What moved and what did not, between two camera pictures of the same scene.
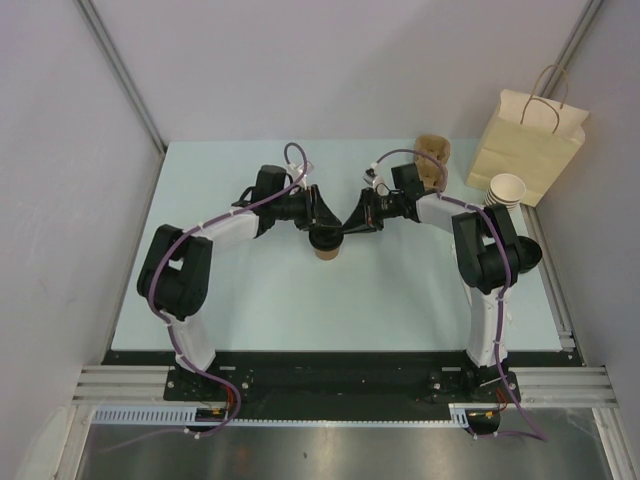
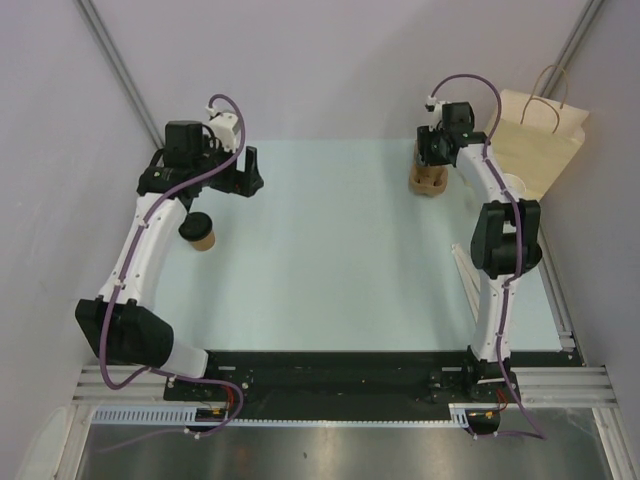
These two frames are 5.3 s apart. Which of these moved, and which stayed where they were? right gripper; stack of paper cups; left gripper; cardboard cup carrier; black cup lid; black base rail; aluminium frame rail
Moved: left gripper; right gripper; black cup lid
Stayed: stack of paper cups; aluminium frame rail; black base rail; cardboard cup carrier
